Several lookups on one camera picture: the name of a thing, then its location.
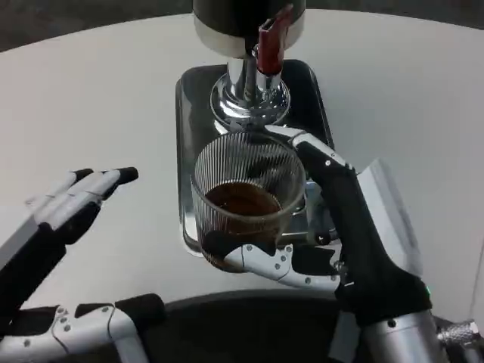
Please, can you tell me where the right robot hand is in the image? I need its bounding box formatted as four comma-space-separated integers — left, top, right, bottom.
202, 124, 434, 328

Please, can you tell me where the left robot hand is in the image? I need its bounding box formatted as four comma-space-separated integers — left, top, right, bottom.
0, 166, 166, 363

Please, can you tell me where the clear ribbed glass cup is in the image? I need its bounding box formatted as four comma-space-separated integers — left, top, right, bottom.
190, 132, 306, 274

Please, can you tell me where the black robot torso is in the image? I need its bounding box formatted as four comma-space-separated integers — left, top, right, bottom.
160, 289, 343, 363

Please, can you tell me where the steel drip tray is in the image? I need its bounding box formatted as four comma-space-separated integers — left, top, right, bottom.
175, 59, 336, 259

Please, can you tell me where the black drink dispenser chrome stand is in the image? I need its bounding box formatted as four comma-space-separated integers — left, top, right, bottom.
192, 0, 307, 136

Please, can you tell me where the red tap handle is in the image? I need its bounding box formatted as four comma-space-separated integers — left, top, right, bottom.
258, 4, 294, 75

